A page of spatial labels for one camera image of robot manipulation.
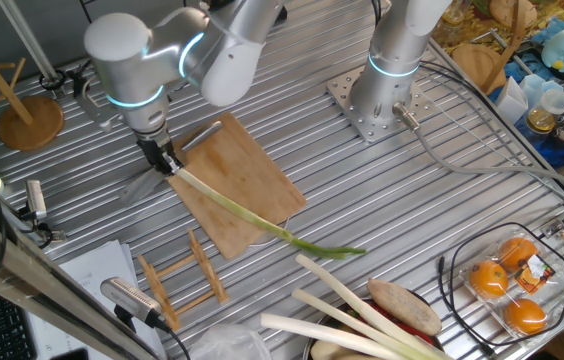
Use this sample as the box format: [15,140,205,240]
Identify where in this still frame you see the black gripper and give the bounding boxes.
[136,137,185,176]

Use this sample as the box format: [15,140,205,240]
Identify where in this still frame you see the steel cleaver knife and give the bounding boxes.
[119,119,225,206]

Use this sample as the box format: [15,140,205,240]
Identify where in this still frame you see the wooden cutting board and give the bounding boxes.
[167,112,308,261]

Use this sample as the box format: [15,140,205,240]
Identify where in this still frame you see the long scallion with green top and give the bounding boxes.
[174,167,367,260]

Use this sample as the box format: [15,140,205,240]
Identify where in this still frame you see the wooden knife rack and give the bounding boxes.
[136,228,230,332]

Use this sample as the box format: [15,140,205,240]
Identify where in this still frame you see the white paper sheets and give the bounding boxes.
[26,239,168,360]

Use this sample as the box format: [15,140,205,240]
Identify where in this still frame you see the wooden mug tree stand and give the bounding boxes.
[0,22,66,153]
[450,0,529,96]

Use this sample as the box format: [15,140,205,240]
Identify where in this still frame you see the clear plastic bag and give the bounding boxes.
[188,323,274,360]

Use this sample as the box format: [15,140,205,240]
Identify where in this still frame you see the metal bowl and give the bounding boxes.
[301,298,444,360]

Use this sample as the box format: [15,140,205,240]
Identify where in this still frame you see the pale potato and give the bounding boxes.
[310,339,363,360]

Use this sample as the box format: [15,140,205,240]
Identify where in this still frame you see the brown sweet potato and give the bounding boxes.
[365,277,444,337]

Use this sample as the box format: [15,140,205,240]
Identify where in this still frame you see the red vegetable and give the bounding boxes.
[355,298,437,347]

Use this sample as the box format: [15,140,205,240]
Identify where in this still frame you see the clear glass bottle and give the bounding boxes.
[433,0,469,44]

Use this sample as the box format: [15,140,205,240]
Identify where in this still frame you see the orange fruit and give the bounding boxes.
[467,259,510,300]
[498,236,539,274]
[502,297,548,336]

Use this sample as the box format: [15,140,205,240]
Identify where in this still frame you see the white paper box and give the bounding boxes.
[493,76,532,126]

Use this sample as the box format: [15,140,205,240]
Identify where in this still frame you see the round woven wooden item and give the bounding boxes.
[488,0,539,30]

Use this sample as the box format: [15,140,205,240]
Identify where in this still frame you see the glass flask with yellow liquid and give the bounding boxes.
[525,88,564,135]

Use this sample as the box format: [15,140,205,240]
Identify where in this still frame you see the orange label sticker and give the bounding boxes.
[513,253,557,296]

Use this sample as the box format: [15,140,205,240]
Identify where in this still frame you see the blue cloth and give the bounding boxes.
[501,9,564,169]

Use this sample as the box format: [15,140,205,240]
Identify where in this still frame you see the small silver camera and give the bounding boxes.
[24,178,49,222]

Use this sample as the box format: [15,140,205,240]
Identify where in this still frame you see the silver camera with black cable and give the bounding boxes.
[100,276,192,360]

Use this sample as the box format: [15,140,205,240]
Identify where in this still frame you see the metal camera mount clamp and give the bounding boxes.
[15,204,67,249]

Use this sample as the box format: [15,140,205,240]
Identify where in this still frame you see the aluminium frame beam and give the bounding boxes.
[0,199,162,360]

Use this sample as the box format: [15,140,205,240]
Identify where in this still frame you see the aluminium pole with black ring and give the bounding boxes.
[0,0,69,100]

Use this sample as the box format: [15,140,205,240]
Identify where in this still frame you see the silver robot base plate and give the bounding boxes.
[325,64,436,145]

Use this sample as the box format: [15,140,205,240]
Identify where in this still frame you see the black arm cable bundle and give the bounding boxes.
[369,0,384,29]

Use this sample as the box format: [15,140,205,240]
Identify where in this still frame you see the thin black cable loop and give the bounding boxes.
[435,221,564,359]

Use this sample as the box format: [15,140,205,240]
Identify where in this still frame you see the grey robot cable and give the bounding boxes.
[391,101,564,200]

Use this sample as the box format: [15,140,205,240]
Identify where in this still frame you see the black cables at robot base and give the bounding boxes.
[418,59,564,204]

